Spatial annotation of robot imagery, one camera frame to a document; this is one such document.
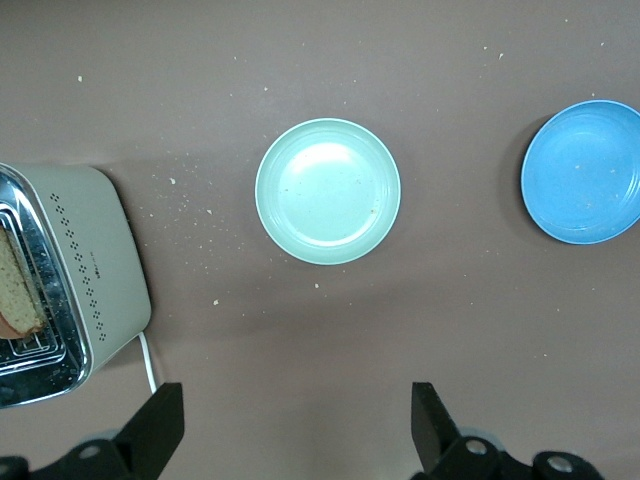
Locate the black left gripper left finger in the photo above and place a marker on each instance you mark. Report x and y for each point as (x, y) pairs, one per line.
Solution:
(145, 440)

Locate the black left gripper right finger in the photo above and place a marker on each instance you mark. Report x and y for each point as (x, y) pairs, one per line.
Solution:
(440, 445)

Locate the brown bread slice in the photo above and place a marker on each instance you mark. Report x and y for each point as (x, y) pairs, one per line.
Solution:
(15, 285)

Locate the mint green plate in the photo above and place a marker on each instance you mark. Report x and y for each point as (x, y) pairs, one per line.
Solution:
(327, 192)

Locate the blue plate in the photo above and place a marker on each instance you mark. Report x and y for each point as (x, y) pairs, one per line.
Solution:
(585, 175)

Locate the beige chrome toaster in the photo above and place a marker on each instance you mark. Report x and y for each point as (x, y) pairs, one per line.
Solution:
(100, 225)

